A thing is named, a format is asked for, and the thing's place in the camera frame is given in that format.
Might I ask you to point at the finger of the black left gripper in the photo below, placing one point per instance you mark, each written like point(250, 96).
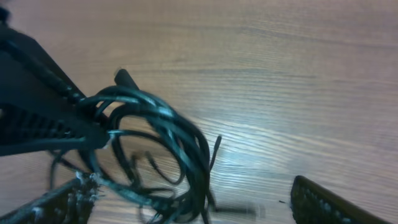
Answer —
point(37, 61)
point(24, 131)

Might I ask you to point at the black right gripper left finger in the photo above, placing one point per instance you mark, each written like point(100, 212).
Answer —
point(72, 203)

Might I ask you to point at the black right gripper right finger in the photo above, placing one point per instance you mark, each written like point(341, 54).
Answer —
point(311, 203)

